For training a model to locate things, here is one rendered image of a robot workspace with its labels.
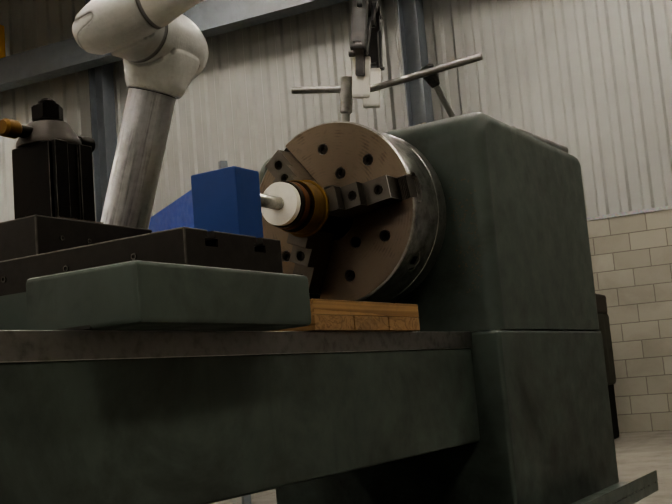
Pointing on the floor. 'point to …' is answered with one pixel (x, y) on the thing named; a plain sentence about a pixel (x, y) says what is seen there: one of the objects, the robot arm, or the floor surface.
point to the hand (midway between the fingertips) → (366, 87)
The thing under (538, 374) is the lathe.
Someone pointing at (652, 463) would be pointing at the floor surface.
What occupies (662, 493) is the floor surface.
